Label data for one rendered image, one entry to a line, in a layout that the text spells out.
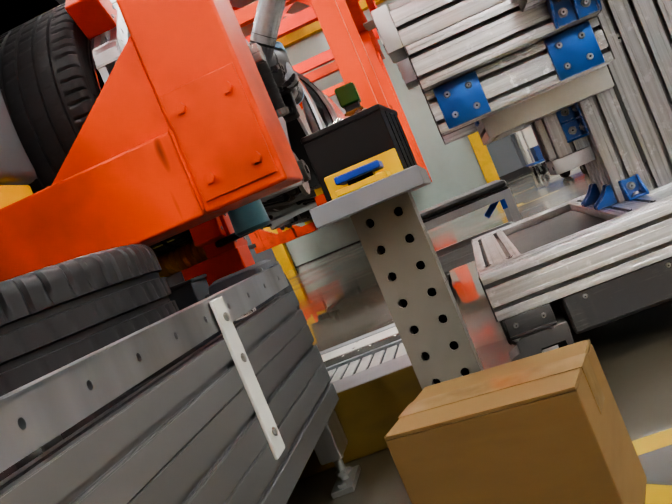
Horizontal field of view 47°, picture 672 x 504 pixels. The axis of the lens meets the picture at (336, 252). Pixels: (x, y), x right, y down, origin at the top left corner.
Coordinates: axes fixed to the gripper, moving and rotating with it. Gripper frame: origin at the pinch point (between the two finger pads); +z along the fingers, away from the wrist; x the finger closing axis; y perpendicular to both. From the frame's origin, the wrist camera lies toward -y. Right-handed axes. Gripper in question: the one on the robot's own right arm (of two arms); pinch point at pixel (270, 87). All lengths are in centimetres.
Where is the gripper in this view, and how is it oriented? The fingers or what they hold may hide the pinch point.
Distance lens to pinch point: 213.1
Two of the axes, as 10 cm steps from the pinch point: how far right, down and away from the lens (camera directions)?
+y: -3.8, -9.2, -0.3
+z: -1.4, 0.9, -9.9
